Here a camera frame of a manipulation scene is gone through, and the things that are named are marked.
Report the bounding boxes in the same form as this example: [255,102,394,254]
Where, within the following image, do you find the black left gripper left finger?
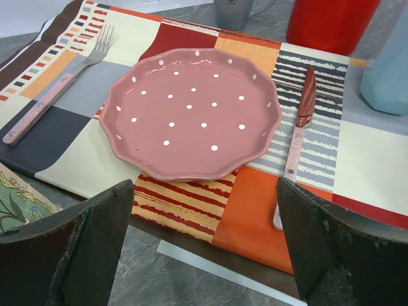
[1,180,133,305]

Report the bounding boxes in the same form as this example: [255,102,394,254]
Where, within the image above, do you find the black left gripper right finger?
[276,177,407,305]

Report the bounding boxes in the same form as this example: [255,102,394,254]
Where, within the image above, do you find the green patterned paper bag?
[1,169,63,233]

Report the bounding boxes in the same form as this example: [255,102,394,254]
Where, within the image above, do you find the colourful patchwork placemat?
[1,1,407,272]

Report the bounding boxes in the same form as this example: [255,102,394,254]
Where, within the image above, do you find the light blue ceramic mug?
[360,11,407,115]

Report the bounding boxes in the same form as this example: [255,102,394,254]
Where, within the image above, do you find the pink polka dot plate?
[99,48,282,181]

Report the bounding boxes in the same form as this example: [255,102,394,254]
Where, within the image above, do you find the red straw holder cup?
[286,0,380,55]

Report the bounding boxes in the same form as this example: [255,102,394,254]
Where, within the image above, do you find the grey ceramic mug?
[213,0,275,31]

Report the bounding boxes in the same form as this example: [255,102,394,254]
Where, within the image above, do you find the pink handled fork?
[3,25,115,145]

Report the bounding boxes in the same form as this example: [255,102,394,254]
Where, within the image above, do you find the pink handled knife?
[272,64,316,231]

